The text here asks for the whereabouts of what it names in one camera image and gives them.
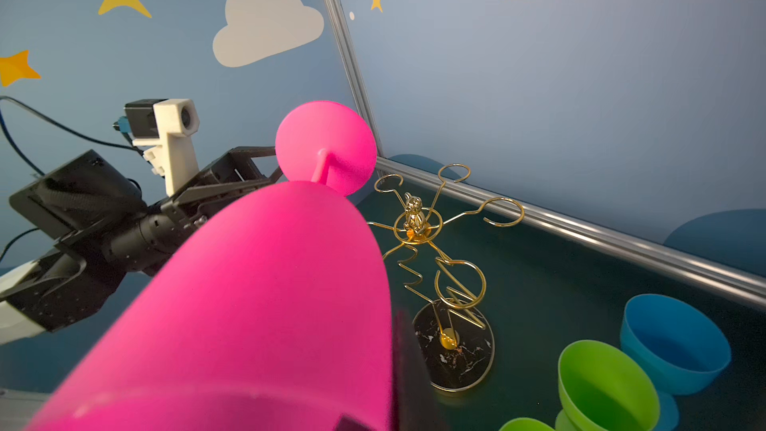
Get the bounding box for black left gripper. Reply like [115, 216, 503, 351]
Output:
[102, 146, 282, 273]

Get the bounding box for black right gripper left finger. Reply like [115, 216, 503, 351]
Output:
[334, 412, 381, 431]

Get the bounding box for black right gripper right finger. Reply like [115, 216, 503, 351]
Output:
[391, 310, 449, 430]

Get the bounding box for green wine glass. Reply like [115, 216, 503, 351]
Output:
[555, 340, 660, 430]
[499, 417, 555, 431]

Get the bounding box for pink wine glass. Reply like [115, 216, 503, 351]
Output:
[30, 101, 393, 430]

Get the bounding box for blue wine glass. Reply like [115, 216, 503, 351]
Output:
[620, 293, 732, 430]

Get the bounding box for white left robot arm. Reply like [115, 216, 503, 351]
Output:
[1, 147, 282, 343]

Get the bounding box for gold wire wine glass rack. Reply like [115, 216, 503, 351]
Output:
[368, 164, 526, 393]

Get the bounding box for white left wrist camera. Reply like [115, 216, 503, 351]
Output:
[124, 99, 201, 197]

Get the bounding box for aluminium left frame post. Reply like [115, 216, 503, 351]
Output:
[324, 0, 383, 157]

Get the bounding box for aluminium back frame rail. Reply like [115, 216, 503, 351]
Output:
[376, 157, 765, 312]

